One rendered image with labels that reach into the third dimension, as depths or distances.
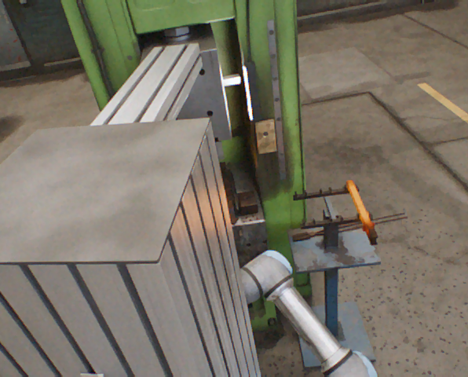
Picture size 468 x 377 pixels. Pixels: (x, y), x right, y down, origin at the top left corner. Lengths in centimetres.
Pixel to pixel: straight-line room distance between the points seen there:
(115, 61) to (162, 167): 142
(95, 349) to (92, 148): 23
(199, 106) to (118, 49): 39
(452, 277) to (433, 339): 52
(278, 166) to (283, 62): 53
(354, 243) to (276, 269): 80
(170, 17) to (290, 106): 66
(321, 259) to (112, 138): 162
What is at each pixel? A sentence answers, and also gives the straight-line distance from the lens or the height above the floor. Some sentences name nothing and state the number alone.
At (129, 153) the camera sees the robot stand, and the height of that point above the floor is 203.
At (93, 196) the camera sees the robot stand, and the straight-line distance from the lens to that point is 44.
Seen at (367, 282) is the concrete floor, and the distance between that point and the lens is 298.
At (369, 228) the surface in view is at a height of 105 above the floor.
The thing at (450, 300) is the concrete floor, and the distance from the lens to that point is 299.
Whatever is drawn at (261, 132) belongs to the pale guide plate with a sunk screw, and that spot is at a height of 131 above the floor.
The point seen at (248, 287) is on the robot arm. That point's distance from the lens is 137.
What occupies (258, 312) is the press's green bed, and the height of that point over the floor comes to 16.
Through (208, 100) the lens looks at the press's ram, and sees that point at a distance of 174.
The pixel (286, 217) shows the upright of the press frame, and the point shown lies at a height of 73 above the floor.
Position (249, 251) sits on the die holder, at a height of 72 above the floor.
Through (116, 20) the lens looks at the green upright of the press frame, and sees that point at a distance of 181.
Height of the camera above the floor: 226
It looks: 36 degrees down
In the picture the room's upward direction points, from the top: 10 degrees counter-clockwise
